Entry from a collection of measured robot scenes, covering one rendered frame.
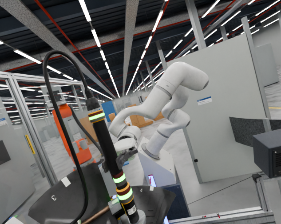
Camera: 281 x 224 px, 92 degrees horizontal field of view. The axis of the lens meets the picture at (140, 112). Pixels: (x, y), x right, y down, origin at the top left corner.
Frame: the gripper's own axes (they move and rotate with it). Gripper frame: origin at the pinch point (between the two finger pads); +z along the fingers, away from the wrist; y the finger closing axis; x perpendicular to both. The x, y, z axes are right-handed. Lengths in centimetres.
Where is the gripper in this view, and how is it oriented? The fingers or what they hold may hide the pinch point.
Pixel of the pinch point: (113, 162)
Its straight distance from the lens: 44.2
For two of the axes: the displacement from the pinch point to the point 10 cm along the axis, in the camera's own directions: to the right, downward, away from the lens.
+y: -9.4, 2.9, 1.8
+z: -1.4, 1.3, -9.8
